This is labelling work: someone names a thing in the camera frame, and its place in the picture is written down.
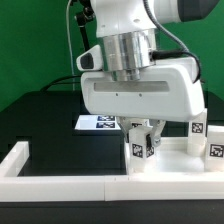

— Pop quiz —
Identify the grey hanging cable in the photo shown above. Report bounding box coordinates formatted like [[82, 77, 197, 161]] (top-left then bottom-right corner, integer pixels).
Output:
[[65, 0, 76, 92]]

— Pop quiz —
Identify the AprilTag marker sheet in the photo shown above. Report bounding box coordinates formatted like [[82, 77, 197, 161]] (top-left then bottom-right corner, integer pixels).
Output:
[[75, 115, 120, 130]]

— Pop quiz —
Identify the white U-shaped fence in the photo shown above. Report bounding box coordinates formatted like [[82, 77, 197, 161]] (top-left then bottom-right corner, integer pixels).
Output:
[[0, 141, 224, 202]]

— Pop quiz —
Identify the black cable bundle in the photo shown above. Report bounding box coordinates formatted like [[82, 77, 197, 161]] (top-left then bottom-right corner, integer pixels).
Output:
[[39, 74, 83, 93]]

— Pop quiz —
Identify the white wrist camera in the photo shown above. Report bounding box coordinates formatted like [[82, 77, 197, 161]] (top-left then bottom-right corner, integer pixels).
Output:
[[76, 45, 103, 71]]

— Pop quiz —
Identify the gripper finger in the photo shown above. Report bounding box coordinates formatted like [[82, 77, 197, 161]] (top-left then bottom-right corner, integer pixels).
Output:
[[117, 117, 132, 142], [147, 119, 166, 147]]

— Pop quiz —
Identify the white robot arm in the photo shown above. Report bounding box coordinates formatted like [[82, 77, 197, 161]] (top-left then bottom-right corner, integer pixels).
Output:
[[76, 0, 220, 146]]

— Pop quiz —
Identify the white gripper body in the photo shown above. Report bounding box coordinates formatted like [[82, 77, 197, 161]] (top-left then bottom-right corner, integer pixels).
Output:
[[81, 57, 205, 122]]

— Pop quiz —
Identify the white square tabletop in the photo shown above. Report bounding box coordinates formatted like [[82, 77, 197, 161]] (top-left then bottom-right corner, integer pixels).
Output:
[[123, 135, 224, 175]]

